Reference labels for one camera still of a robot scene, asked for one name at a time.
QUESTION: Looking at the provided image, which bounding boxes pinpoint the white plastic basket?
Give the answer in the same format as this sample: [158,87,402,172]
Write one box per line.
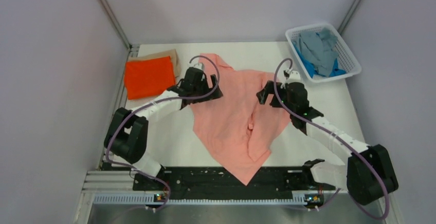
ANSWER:
[285,23,361,84]

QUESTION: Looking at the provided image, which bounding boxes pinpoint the pink t shirt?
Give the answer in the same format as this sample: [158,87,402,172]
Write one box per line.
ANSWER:
[190,53,290,185]

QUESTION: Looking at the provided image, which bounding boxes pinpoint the blue t shirt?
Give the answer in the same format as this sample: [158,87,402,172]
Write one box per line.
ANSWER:
[293,43,347,78]

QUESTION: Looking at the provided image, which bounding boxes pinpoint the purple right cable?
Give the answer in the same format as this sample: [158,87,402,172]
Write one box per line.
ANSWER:
[273,58,391,220]

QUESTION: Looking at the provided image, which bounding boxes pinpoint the right aluminium frame post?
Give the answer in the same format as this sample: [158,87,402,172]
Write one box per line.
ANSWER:
[337,0,363,34]

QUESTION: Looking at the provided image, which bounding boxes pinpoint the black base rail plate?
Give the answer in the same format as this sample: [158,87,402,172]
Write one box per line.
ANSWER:
[133,166,335,200]

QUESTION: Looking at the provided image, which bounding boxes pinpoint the left aluminium frame post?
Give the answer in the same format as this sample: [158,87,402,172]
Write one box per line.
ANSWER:
[97,0,132,50]

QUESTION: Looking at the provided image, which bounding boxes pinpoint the orange folded t shirt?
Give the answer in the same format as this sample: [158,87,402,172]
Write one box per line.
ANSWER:
[124,56,176,100]

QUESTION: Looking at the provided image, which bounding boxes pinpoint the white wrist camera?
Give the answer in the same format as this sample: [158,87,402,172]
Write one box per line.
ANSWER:
[283,69,301,84]
[188,62,205,71]

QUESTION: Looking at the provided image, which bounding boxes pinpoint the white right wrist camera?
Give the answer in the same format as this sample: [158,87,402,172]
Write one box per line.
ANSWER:
[283,69,301,84]

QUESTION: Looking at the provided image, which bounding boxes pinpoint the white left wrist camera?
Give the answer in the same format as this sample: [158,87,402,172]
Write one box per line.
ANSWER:
[188,62,205,71]

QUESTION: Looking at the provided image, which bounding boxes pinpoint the grey t shirt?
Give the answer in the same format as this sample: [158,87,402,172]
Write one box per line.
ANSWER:
[294,28,338,76]

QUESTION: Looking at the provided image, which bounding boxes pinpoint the aluminium frame post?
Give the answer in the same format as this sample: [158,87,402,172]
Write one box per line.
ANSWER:
[337,0,363,34]
[97,0,132,50]

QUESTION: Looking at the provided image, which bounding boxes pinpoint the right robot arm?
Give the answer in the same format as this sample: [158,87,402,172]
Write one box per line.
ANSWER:
[256,81,399,206]

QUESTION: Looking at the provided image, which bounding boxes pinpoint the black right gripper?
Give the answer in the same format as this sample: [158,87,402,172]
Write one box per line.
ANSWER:
[257,80,295,114]

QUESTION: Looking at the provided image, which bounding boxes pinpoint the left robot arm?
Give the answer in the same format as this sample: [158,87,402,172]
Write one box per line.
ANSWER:
[104,67,223,190]

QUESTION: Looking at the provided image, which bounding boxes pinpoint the beige folded t shirt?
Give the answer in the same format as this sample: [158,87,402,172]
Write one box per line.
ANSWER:
[128,49,181,78]

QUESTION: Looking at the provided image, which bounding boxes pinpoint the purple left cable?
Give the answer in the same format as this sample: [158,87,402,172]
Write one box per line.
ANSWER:
[104,55,221,213]

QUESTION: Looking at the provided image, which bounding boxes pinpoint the purple cable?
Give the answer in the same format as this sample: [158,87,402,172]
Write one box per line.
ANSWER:
[104,55,221,213]
[273,58,391,220]

